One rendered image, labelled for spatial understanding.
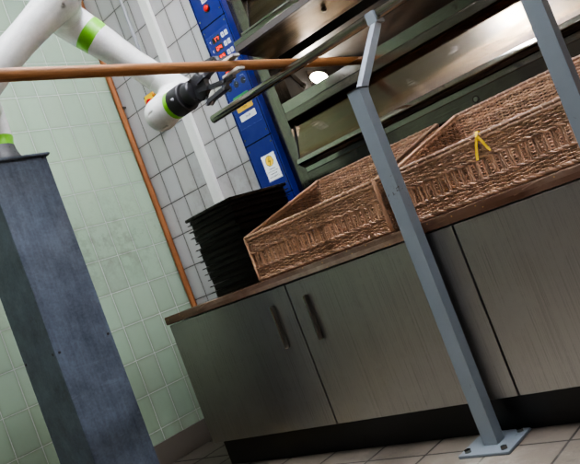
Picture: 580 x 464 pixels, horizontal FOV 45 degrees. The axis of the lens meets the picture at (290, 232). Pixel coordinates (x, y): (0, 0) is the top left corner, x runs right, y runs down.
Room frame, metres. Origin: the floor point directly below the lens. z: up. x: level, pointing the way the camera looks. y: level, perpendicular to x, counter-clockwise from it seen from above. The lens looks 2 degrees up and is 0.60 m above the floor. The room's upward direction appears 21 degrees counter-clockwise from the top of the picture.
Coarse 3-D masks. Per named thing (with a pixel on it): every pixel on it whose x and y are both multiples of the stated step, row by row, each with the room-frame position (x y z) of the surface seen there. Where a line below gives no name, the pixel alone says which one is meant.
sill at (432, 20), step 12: (456, 0) 2.15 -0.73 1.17; (468, 0) 2.13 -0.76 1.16; (444, 12) 2.18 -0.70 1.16; (456, 12) 2.16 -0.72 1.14; (420, 24) 2.24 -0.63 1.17; (432, 24) 2.22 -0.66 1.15; (396, 36) 2.30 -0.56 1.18; (408, 36) 2.28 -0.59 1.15; (384, 48) 2.34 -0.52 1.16; (396, 48) 2.32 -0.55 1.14; (360, 60) 2.41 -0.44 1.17; (336, 72) 2.48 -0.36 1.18; (348, 72) 2.45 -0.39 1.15; (324, 84) 2.53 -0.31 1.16; (300, 96) 2.60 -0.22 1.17; (312, 96) 2.57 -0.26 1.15; (288, 108) 2.65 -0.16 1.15
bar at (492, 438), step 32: (544, 0) 1.44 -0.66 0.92; (352, 32) 1.98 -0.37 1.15; (544, 32) 1.44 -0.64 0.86; (256, 96) 2.26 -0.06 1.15; (352, 96) 1.76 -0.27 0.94; (576, 96) 1.43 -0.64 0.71; (576, 128) 1.45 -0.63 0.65; (384, 160) 1.75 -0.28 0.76; (416, 224) 1.76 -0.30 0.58; (416, 256) 1.76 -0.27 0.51; (448, 320) 1.75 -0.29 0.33; (448, 352) 1.77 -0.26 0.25; (480, 384) 1.76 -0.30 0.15; (480, 416) 1.76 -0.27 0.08; (480, 448) 1.76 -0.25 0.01; (512, 448) 1.69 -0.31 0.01
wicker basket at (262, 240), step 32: (320, 192) 2.60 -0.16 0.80; (352, 192) 1.96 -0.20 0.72; (384, 192) 1.94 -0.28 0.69; (288, 224) 2.13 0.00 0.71; (320, 224) 2.05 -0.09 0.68; (352, 224) 1.99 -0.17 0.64; (384, 224) 1.92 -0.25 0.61; (256, 256) 2.25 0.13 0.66; (288, 256) 2.16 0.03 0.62; (320, 256) 2.08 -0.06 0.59
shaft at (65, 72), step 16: (96, 64) 1.64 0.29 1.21; (112, 64) 1.68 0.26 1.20; (128, 64) 1.71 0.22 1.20; (144, 64) 1.75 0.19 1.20; (160, 64) 1.79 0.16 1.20; (176, 64) 1.83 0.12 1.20; (192, 64) 1.87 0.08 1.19; (208, 64) 1.92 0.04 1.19; (224, 64) 1.97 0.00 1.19; (240, 64) 2.02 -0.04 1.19; (256, 64) 2.07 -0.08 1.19; (272, 64) 2.13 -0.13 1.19; (288, 64) 2.19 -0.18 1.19; (320, 64) 2.33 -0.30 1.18; (336, 64) 2.40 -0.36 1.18; (0, 80) 1.46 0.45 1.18; (16, 80) 1.49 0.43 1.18; (32, 80) 1.52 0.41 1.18
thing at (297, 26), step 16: (304, 0) 2.32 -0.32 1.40; (320, 0) 2.32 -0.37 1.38; (336, 0) 2.35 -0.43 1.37; (352, 0) 2.38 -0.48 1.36; (288, 16) 2.37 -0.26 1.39; (304, 16) 2.40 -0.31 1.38; (320, 16) 2.43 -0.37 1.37; (336, 16) 2.47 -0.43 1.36; (256, 32) 2.48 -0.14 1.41; (272, 32) 2.46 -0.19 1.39; (288, 32) 2.50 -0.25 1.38; (304, 32) 2.53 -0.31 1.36; (240, 48) 2.53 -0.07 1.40; (256, 48) 2.55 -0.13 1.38; (272, 48) 2.59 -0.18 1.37; (288, 48) 2.63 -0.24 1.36
